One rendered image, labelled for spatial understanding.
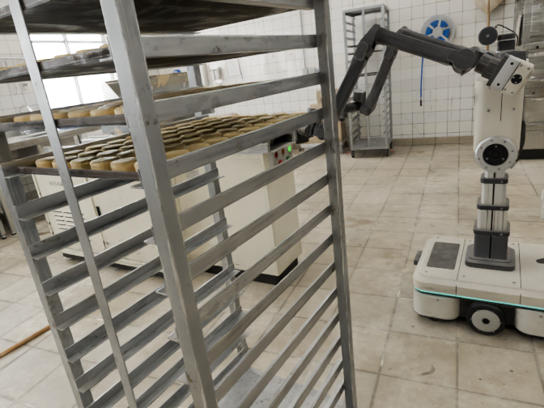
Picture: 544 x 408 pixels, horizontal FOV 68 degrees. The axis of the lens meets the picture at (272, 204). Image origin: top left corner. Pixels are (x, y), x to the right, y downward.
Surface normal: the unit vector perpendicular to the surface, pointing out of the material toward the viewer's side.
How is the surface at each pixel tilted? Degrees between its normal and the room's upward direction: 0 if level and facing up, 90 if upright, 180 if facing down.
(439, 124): 90
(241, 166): 90
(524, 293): 31
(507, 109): 90
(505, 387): 0
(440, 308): 90
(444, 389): 0
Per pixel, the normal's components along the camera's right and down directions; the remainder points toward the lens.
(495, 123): -0.44, 0.51
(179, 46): 0.84, 0.07
